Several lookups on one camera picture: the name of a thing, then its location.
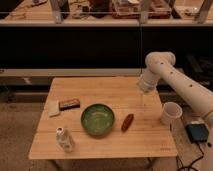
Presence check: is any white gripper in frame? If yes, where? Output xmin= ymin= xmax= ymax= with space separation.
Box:
xmin=138 ymin=75 xmax=158 ymax=107

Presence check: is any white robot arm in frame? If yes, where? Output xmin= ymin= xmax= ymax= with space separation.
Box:
xmin=138 ymin=52 xmax=213 ymax=127

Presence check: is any white ceramic cup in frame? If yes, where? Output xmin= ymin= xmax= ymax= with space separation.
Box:
xmin=160 ymin=102 xmax=183 ymax=126

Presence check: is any green ceramic bowl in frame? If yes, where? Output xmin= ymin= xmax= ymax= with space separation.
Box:
xmin=81 ymin=104 xmax=115 ymax=137

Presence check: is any wooden folding table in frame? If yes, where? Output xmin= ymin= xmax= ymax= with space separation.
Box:
xmin=29 ymin=77 xmax=177 ymax=160

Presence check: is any brown chocolate bar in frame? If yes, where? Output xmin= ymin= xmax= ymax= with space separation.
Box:
xmin=59 ymin=99 xmax=80 ymax=110

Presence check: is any small clear glass bottle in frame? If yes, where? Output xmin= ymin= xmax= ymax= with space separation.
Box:
xmin=56 ymin=127 xmax=75 ymax=153

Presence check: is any long workbench shelf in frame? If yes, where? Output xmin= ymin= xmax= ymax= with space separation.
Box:
xmin=0 ymin=0 xmax=213 ymax=79

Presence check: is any black cable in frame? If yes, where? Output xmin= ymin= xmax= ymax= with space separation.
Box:
xmin=175 ymin=141 xmax=206 ymax=171

